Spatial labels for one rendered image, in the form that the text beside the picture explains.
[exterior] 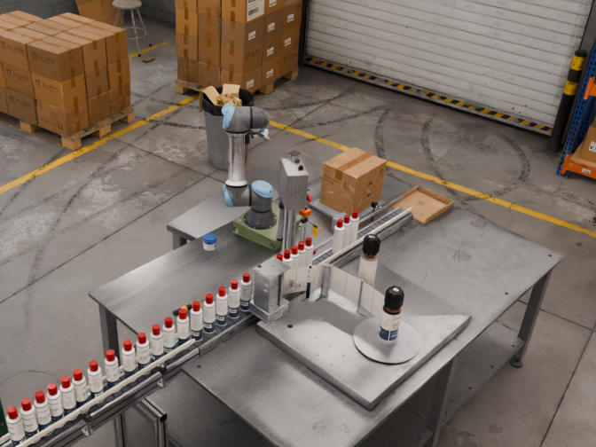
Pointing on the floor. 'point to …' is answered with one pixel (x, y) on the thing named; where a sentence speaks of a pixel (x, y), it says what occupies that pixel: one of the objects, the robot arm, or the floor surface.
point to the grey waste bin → (218, 142)
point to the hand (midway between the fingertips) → (262, 139)
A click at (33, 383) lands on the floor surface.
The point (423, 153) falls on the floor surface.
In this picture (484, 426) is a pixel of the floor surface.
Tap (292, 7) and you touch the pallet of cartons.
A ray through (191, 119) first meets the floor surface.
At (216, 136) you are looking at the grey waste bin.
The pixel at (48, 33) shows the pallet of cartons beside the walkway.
